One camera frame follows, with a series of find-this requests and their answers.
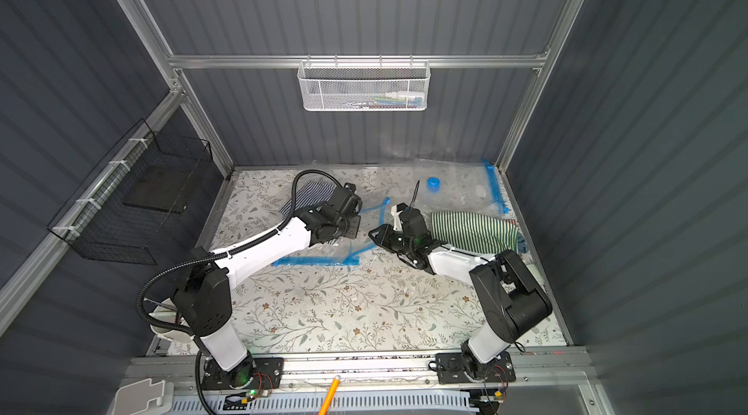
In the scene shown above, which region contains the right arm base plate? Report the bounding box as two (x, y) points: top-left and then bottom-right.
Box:
(428, 352), (516, 385)

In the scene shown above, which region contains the black corrugated cable conduit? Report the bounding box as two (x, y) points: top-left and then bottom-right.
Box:
(135, 168), (346, 415)

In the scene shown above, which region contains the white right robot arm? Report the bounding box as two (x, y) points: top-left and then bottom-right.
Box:
(368, 204), (552, 367)

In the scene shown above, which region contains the orange pencil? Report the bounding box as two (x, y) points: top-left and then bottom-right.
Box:
(318, 375), (341, 415)

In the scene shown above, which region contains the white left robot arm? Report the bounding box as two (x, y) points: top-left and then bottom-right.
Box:
(173, 183), (362, 373)

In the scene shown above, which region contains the green white striped garment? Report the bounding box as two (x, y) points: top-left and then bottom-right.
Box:
(430, 210), (522, 254)

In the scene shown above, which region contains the black wire wall basket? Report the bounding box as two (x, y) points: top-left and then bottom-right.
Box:
(48, 127), (213, 266)

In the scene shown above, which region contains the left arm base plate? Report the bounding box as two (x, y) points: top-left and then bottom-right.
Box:
(200, 358), (286, 392)

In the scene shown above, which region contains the white vented cable duct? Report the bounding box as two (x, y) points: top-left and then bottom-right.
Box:
(166, 390), (480, 415)

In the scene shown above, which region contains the white plastic bracket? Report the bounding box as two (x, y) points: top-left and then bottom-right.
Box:
(111, 378), (175, 415)

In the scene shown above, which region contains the white wire wall basket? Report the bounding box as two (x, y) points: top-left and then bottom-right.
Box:
(297, 64), (432, 112)

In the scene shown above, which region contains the clear vacuum bag blue zipper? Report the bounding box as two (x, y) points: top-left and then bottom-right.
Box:
(274, 177), (391, 266)

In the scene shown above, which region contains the aluminium corner frame post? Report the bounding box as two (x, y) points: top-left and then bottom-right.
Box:
(495, 0), (586, 173)

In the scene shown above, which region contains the blue round valve cap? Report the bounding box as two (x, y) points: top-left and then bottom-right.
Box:
(427, 177), (441, 193)

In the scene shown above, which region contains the blue white striped garment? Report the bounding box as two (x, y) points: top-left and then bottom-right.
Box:
(280, 181), (336, 216)

